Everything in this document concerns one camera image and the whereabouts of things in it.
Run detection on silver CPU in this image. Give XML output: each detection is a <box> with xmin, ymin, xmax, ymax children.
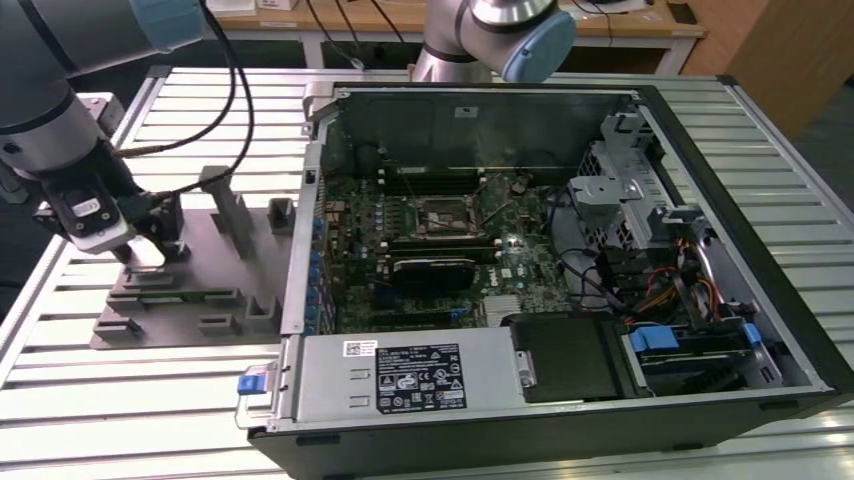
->
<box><xmin>129</xmin><ymin>238</ymin><xmax>167</xmax><ymax>267</ymax></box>

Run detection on thin metal locking lever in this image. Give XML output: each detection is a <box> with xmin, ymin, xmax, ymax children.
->
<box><xmin>481</xmin><ymin>198</ymin><xmax>513</xmax><ymax>224</ymax></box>

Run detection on CPU socket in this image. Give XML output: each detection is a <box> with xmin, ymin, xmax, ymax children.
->
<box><xmin>413</xmin><ymin>196</ymin><xmax>483</xmax><ymax>237</ymax></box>

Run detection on grey chair leg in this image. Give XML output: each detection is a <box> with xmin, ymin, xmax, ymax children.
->
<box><xmin>0</xmin><ymin>169</ymin><xmax>28</xmax><ymax>205</ymax></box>

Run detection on green RAM stick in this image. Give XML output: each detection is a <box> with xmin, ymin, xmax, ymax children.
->
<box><xmin>136</xmin><ymin>293</ymin><xmax>209</xmax><ymax>305</ymax></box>

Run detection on grey parts rack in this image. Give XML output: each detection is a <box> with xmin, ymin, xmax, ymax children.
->
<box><xmin>88</xmin><ymin>164</ymin><xmax>299</xmax><ymax>351</ymax></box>

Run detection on white cardboard box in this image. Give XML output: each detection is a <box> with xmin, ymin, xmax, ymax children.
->
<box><xmin>204</xmin><ymin>0</ymin><xmax>259</xmax><ymax>15</ymax></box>

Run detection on blue case latch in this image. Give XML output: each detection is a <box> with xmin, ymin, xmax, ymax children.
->
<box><xmin>236</xmin><ymin>372</ymin><xmax>269</xmax><ymax>397</ymax></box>

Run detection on black expansion slot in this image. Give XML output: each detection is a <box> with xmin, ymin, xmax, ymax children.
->
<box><xmin>369</xmin><ymin>309</ymin><xmax>455</xmax><ymax>326</ymax></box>

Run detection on silver power supply unit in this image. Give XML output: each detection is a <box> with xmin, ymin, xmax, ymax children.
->
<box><xmin>292</xmin><ymin>329</ymin><xmax>539</xmax><ymax>422</ymax></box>

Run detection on silver finned heat sink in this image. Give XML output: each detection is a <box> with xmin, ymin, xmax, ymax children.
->
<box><xmin>483</xmin><ymin>294</ymin><xmax>523</xmax><ymax>320</ymax></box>

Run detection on black power supply label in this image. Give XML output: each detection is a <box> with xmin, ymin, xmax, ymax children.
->
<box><xmin>376</xmin><ymin>342</ymin><xmax>468</xmax><ymax>414</ymax></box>

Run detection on green motherboard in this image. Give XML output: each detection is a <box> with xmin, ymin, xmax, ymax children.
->
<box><xmin>319</xmin><ymin>169</ymin><xmax>602</xmax><ymax>335</ymax></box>

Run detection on metal drive cage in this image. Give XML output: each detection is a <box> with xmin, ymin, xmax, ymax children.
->
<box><xmin>565</xmin><ymin>112</ymin><xmax>679</xmax><ymax>251</ymax></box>

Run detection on black open PC case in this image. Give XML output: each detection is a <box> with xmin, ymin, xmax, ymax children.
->
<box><xmin>245</xmin><ymin>82</ymin><xmax>854</xmax><ymax>480</ymax></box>

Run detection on wooden desk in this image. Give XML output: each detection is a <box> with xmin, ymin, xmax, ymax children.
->
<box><xmin>199</xmin><ymin>0</ymin><xmax>710</xmax><ymax>76</ymax></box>

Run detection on blue disk carrier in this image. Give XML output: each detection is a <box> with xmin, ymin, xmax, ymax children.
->
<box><xmin>628</xmin><ymin>324</ymin><xmax>683</xmax><ymax>359</ymax></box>

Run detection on black hard disk drive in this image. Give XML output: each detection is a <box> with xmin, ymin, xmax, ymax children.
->
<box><xmin>636</xmin><ymin>349</ymin><xmax>752</xmax><ymax>396</ymax></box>

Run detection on wooden cabinet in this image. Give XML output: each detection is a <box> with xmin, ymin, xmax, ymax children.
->
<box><xmin>683</xmin><ymin>0</ymin><xmax>854</xmax><ymax>139</ymax></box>

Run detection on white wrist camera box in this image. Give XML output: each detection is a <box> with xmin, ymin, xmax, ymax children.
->
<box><xmin>56</xmin><ymin>187</ymin><xmax>136</xmax><ymax>254</ymax></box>

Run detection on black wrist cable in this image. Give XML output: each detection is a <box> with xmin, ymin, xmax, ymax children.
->
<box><xmin>109</xmin><ymin>0</ymin><xmax>252</xmax><ymax>211</ymax></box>

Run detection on grey case release handle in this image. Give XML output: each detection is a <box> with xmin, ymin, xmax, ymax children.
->
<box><xmin>301</xmin><ymin>82</ymin><xmax>343</xmax><ymax>124</ymax></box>

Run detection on orange and yellow wire bundle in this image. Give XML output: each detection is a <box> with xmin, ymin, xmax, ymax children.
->
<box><xmin>626</xmin><ymin>267</ymin><xmax>726</xmax><ymax>314</ymax></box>

